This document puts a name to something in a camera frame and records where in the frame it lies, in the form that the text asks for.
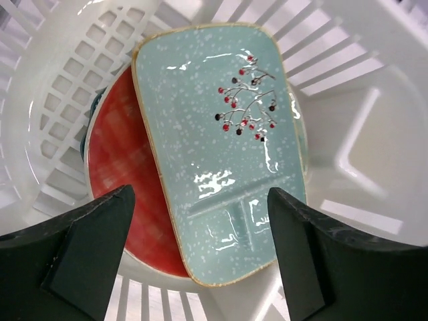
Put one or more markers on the teal scalloped round plate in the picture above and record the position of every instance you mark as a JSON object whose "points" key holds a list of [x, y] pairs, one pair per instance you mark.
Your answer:
{"points": [[92, 111]]}

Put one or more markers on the red and teal floral plate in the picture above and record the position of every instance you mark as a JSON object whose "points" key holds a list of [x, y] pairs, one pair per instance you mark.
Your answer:
{"points": [[117, 152]]}

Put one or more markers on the white plastic dish bin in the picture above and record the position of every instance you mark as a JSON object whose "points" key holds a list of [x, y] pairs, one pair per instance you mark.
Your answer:
{"points": [[357, 71]]}

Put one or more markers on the light green rectangular plate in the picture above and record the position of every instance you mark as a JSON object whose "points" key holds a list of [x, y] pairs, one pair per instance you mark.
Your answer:
{"points": [[223, 129]]}

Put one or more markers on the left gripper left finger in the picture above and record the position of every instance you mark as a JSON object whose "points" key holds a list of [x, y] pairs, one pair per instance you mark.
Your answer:
{"points": [[65, 268]]}

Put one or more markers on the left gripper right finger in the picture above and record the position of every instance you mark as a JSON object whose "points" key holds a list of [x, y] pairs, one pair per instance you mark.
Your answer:
{"points": [[332, 271]]}

